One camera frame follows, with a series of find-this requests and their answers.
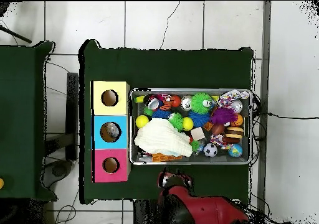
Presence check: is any cream knitted cloth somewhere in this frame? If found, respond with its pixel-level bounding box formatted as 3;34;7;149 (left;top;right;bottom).
133;118;193;157

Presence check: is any clear mesh bin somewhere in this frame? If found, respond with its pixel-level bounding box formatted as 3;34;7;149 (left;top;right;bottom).
128;88;253;166

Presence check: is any wooden box with three holes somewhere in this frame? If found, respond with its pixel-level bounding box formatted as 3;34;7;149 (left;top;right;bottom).
90;80;131;184

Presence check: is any small soccer ball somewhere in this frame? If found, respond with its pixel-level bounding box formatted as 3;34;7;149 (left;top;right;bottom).
203;143;218;158

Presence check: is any wooden cube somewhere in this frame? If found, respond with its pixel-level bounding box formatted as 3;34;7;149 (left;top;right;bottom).
190;127;206;141

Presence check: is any green spiky ball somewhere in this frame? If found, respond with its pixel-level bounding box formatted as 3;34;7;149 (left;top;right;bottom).
168;112;184;131
190;92;216;114

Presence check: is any yellow ball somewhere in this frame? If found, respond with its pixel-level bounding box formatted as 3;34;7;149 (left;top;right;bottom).
135;114;150;129

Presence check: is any globe ball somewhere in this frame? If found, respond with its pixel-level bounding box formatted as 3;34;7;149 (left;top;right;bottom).
227;144;243;158

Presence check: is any burger toy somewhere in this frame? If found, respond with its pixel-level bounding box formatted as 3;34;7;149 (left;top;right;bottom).
224;126;244;139

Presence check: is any purple spiky ball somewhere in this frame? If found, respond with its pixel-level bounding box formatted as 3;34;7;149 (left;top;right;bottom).
210;106;238;125

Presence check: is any grey plastic base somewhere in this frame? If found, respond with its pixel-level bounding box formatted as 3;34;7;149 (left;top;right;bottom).
40;159;74;188

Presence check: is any black stand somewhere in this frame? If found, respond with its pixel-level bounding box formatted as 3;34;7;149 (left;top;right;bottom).
44;72;80;161

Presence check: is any dark green side tablecloth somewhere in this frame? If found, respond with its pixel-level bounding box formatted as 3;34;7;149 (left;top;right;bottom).
0;40;58;201

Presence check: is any black rod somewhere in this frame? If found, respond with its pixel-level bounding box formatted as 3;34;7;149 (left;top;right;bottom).
0;25;32;44

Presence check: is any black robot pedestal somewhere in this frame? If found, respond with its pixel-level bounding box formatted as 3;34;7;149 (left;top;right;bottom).
133;198;163;224

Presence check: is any thin black cable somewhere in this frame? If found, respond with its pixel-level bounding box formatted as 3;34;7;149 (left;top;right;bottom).
267;111;319;121

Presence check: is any grey metal rail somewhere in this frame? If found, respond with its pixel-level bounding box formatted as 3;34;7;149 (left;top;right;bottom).
257;1;272;224

